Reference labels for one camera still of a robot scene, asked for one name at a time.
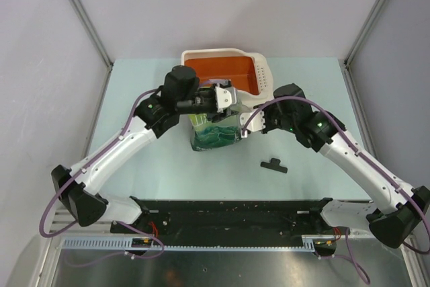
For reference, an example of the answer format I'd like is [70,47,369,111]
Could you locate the green litter bag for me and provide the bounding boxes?
[187,80,251,152]

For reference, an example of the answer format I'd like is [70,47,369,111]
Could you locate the black bag clip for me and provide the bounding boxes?
[260,158,288,174]

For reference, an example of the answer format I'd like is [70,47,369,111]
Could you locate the orange and cream litter box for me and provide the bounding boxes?
[181,48,273,108]

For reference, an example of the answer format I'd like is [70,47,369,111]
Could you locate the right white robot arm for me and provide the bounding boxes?
[261,83,429,248]

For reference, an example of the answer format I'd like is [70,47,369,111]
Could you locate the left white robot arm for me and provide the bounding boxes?
[51,65,238,233]

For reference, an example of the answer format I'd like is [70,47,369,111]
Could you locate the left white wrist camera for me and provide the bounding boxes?
[214,79,238,112]

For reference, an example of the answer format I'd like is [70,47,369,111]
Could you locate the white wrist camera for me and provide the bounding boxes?
[239,109,265,138]
[214,79,238,112]

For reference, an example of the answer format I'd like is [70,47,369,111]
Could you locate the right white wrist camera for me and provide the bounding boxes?
[239,109,265,138]

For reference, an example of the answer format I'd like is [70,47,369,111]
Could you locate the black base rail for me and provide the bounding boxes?
[110,198,334,246]

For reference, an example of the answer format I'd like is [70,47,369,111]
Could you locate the white slotted cable duct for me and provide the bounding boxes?
[60,236,335,252]

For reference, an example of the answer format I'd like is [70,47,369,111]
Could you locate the right aluminium frame post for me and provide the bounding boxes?
[343,0,389,68]

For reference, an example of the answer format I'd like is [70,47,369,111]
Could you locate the aluminium frame post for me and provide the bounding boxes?
[343,0,389,68]
[68,0,113,69]

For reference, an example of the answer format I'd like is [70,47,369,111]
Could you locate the left aluminium frame post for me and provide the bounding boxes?
[68,0,113,69]

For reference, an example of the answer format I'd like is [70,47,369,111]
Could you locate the aluminium side rail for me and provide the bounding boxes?
[339,59,429,286]

